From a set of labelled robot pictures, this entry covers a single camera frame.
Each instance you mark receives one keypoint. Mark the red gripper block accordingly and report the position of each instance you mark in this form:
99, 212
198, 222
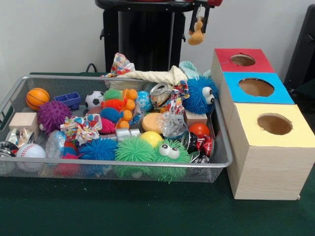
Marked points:
211, 2

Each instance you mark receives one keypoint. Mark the small tan plush toy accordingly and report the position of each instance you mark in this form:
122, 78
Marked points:
197, 37

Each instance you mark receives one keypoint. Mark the mint green muslin cloth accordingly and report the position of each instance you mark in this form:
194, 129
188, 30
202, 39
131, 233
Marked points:
189, 69

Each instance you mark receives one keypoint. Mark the cream yellow muslin cloth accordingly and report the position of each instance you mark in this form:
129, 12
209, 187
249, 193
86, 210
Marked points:
152, 75

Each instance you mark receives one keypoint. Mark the blue spiky ball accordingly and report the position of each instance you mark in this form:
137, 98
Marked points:
100, 149
198, 96

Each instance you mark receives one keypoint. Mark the long orange toy block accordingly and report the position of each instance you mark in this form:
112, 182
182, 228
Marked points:
127, 108

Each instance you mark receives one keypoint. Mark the purple plush toy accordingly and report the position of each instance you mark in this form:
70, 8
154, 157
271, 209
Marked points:
53, 116

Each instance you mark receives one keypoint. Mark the shallow clear mesh bin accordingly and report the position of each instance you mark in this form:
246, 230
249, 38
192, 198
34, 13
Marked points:
221, 152

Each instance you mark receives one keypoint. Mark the wooden box with three holes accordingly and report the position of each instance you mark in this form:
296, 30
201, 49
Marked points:
270, 162

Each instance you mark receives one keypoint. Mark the silver drink can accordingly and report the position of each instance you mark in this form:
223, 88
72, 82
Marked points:
161, 93

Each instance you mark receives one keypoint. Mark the black upright panel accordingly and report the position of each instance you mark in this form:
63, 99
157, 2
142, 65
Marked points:
302, 44

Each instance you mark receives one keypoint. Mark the crushed red soda can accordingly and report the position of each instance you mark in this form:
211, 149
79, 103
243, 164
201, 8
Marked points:
199, 143

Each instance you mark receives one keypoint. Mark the black and white soccer ball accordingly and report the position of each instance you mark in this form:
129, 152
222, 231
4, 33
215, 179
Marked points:
94, 99

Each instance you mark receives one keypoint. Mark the green spiky ball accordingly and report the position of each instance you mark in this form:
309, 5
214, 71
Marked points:
134, 149

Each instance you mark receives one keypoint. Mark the green furry googly-eyed toy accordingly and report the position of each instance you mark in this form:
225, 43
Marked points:
170, 162

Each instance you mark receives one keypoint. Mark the small blue toy block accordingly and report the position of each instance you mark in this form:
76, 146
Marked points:
68, 100

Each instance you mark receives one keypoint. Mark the small orange basketball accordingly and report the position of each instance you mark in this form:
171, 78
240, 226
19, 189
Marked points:
37, 98

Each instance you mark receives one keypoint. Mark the pale wooden block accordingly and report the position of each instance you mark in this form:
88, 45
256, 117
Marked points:
23, 123

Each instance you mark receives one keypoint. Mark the dark green table cloth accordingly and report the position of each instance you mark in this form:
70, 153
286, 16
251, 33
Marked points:
123, 211

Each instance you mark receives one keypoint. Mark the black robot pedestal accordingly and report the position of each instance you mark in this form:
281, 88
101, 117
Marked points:
142, 44

